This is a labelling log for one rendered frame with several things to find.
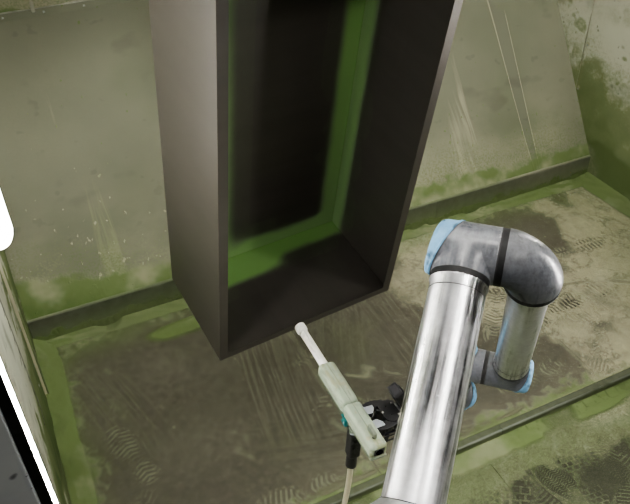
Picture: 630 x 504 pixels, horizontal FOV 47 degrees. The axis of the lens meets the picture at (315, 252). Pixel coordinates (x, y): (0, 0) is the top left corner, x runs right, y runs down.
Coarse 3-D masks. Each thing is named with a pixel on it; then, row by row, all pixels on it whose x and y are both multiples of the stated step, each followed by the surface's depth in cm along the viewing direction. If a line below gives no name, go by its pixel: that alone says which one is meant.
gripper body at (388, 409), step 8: (384, 400) 190; (392, 400) 191; (384, 408) 188; (392, 408) 188; (400, 408) 188; (376, 416) 191; (384, 416) 186; (392, 416) 186; (384, 432) 188; (392, 432) 190
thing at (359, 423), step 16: (304, 336) 204; (320, 352) 199; (320, 368) 193; (336, 368) 193; (336, 384) 188; (336, 400) 186; (352, 400) 184; (352, 416) 180; (368, 416) 180; (352, 432) 182; (368, 432) 176; (352, 448) 187; (368, 448) 173; (384, 448) 173; (352, 464) 191
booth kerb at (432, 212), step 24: (552, 168) 349; (576, 168) 357; (480, 192) 336; (504, 192) 344; (408, 216) 324; (432, 216) 331; (144, 288) 282; (168, 288) 287; (72, 312) 273; (96, 312) 278; (120, 312) 283; (48, 336) 275
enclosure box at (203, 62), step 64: (192, 0) 137; (256, 0) 174; (320, 0) 184; (384, 0) 185; (448, 0) 164; (192, 64) 148; (256, 64) 187; (320, 64) 199; (384, 64) 194; (192, 128) 162; (256, 128) 203; (320, 128) 217; (384, 128) 204; (192, 192) 178; (256, 192) 222; (320, 192) 238; (384, 192) 216; (192, 256) 198; (256, 256) 238; (320, 256) 241; (384, 256) 228; (256, 320) 221
